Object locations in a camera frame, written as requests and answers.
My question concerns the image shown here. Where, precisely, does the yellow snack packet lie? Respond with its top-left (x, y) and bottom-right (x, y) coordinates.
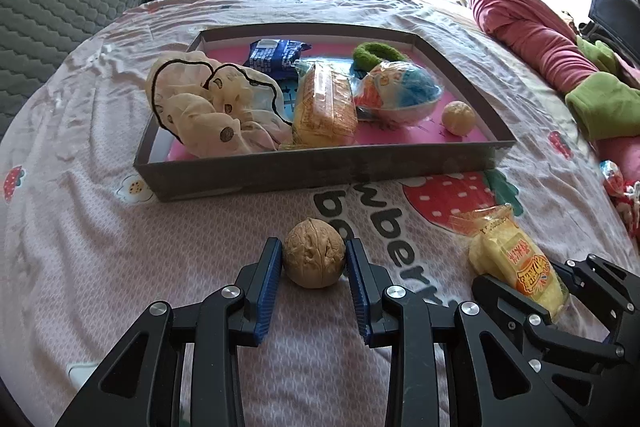
top-left (449, 204), bottom-right (568, 321)

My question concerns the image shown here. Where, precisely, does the red white candy wrapper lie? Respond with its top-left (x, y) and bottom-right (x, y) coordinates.
top-left (600, 160), bottom-right (639, 239)

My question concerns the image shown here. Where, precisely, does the blue snack packet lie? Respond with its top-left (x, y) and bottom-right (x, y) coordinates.
top-left (244, 38), bottom-right (311, 81)

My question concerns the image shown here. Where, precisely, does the cream fabric pouch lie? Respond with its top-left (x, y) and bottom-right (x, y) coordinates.
top-left (145, 51), bottom-right (293, 158)

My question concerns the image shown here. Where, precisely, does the orange cracker packet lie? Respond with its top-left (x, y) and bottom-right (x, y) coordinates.
top-left (292, 60), bottom-right (358, 148)

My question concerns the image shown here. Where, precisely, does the black monitor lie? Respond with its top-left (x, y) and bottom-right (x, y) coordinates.
top-left (589, 0), bottom-right (640, 62)

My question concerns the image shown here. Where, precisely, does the green fuzzy hair scrunchie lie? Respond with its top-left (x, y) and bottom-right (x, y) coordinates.
top-left (352, 42), bottom-right (408, 72)

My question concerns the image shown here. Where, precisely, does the pink strawberry bed sheet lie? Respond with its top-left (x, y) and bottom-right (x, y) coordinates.
top-left (1, 0), bottom-right (639, 426)

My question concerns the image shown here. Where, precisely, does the pink quilt roll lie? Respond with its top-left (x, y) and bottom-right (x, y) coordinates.
top-left (470, 0), bottom-right (639, 182)

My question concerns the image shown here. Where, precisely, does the walnut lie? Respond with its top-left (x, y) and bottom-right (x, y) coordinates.
top-left (440, 101), bottom-right (476, 136)
top-left (282, 218), bottom-right (346, 289)

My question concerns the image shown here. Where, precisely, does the green cloth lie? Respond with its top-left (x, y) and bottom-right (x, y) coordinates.
top-left (565, 36), bottom-right (639, 142)

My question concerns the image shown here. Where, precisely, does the shallow box with pink bottom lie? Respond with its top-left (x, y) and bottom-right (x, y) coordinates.
top-left (134, 23), bottom-right (515, 202)

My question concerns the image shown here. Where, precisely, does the blue white ball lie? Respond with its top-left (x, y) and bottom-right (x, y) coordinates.
top-left (352, 62), bottom-right (444, 127)

